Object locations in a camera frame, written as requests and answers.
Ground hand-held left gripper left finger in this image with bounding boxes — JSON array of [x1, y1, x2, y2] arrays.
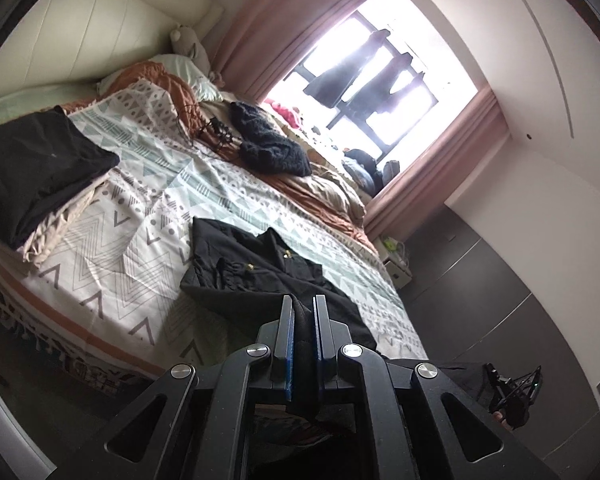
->
[[55, 296, 296, 480]]

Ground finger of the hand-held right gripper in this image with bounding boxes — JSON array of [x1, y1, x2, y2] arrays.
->
[[482, 362, 506, 408]]

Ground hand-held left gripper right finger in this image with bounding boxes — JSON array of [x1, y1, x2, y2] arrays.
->
[[314, 296, 561, 480]]

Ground black shirt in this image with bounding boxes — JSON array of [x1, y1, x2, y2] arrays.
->
[[180, 217, 491, 421]]

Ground red clothes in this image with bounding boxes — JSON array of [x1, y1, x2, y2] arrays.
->
[[262, 100, 303, 131]]

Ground folded black clothes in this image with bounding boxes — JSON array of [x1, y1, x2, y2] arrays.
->
[[0, 105, 121, 251]]

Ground small white bedside cabinet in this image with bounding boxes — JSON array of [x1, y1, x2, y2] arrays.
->
[[377, 252, 413, 291]]

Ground green and white items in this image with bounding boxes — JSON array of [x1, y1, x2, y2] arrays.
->
[[382, 237, 411, 263]]

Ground orange and beige duvet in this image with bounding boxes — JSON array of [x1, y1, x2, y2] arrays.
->
[[60, 60, 378, 256]]

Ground patterned white blanket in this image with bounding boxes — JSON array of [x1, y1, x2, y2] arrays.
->
[[0, 77, 431, 391]]

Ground dark cushions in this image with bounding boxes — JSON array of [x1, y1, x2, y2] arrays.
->
[[342, 147, 401, 196]]

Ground dark knit sweater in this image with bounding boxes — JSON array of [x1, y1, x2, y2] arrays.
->
[[229, 101, 313, 178]]

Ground folded cream cloth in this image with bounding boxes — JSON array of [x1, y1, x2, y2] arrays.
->
[[10, 180, 111, 276]]

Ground hanging dark garment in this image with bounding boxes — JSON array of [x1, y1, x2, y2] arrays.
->
[[347, 52, 426, 116], [302, 29, 393, 108]]

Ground pale green pillow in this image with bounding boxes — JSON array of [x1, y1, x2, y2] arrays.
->
[[97, 52, 223, 103]]

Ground window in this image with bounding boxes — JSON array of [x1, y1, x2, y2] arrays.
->
[[260, 0, 481, 171]]

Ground grey stuffed toy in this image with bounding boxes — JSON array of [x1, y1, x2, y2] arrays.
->
[[169, 25, 226, 86]]

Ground mint green bed sheet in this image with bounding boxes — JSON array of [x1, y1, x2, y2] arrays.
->
[[0, 80, 101, 133]]

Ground cream leather headboard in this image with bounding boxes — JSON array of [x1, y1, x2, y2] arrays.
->
[[0, 0, 226, 106]]

